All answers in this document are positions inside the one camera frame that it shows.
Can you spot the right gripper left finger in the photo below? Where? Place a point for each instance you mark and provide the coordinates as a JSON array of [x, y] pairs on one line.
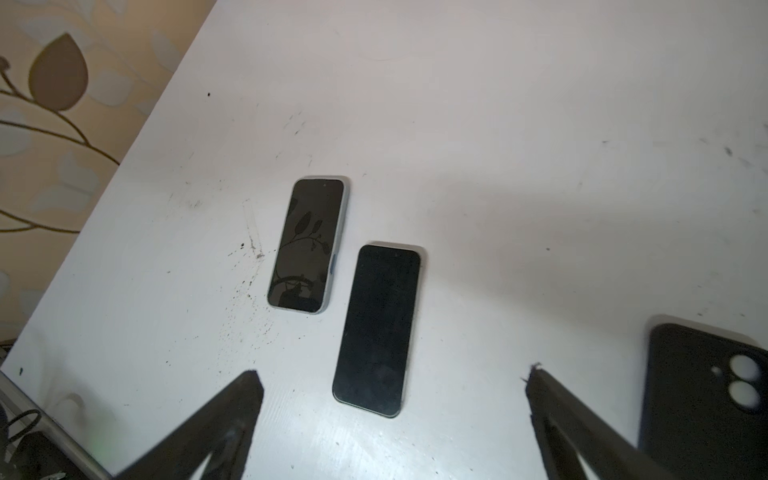
[[217, 437]]

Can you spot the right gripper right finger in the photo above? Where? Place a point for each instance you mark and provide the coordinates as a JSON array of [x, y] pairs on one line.
[[570, 435]]

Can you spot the black phone case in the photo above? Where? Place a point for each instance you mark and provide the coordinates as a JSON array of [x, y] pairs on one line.
[[704, 411]]

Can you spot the black phone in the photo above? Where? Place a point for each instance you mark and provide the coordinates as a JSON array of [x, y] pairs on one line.
[[373, 356]]

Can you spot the black smartphone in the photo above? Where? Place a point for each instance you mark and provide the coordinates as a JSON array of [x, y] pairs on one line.
[[303, 271]]

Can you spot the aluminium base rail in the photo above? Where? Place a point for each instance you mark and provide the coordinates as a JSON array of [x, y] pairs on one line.
[[32, 418]]

